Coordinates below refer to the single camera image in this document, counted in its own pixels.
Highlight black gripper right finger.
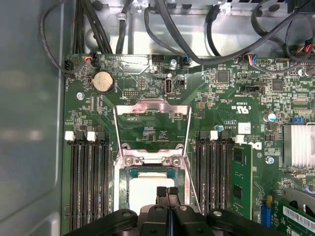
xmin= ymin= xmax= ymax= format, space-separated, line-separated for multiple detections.
xmin=169 ymin=186 xmax=280 ymax=236

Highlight black graphics card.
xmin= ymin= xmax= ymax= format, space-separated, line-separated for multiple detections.
xmin=277 ymin=186 xmax=315 ymax=236

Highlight thick grey cable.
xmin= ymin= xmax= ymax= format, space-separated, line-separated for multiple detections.
xmin=155 ymin=0 xmax=315 ymax=66

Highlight thin wire locking lever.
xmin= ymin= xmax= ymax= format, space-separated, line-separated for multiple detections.
xmin=183 ymin=153 xmax=204 ymax=216

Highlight silver square CPU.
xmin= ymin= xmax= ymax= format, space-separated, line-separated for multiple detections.
xmin=126 ymin=169 xmax=184 ymax=212

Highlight green motherboard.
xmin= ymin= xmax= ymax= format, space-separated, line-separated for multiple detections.
xmin=61 ymin=53 xmax=315 ymax=236

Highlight metal socket cover frame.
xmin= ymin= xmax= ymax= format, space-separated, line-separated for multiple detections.
xmin=112 ymin=98 xmax=192 ymax=166

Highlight round coin battery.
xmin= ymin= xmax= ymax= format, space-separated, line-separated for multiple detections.
xmin=91 ymin=70 xmax=115 ymax=94

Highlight green RAM stick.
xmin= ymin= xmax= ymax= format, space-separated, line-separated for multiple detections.
xmin=230 ymin=144 xmax=253 ymax=221

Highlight black looped cable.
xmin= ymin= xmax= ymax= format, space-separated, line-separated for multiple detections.
xmin=206 ymin=4 xmax=222 ymax=57

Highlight black open PC case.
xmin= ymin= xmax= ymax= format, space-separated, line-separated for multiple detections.
xmin=0 ymin=0 xmax=315 ymax=236

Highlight black cable bundle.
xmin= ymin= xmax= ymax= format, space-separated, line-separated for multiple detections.
xmin=73 ymin=0 xmax=114 ymax=55

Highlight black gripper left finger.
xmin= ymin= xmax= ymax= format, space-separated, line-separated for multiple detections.
xmin=63 ymin=186 xmax=170 ymax=236

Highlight blue expansion slot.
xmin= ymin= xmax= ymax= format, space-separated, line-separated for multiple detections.
xmin=260 ymin=196 xmax=272 ymax=225

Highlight RAM slot with black clips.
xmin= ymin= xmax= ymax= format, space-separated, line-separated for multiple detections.
xmin=218 ymin=131 xmax=232 ymax=217
xmin=96 ymin=131 xmax=113 ymax=222
xmin=196 ymin=131 xmax=210 ymax=217
xmin=75 ymin=131 xmax=92 ymax=232

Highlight silver internal USB port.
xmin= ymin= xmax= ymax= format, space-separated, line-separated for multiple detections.
xmin=164 ymin=78 xmax=174 ymax=96

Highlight thin black cable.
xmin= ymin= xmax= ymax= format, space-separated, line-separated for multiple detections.
xmin=39 ymin=0 xmax=74 ymax=74

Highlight CPU socket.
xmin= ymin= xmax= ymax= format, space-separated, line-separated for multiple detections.
xmin=113 ymin=148 xmax=197 ymax=216

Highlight black sleeved cable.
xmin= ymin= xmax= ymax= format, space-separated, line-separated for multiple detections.
xmin=115 ymin=0 xmax=135 ymax=55

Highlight silver finned heatsink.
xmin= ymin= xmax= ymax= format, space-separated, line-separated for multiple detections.
xmin=283 ymin=124 xmax=315 ymax=168

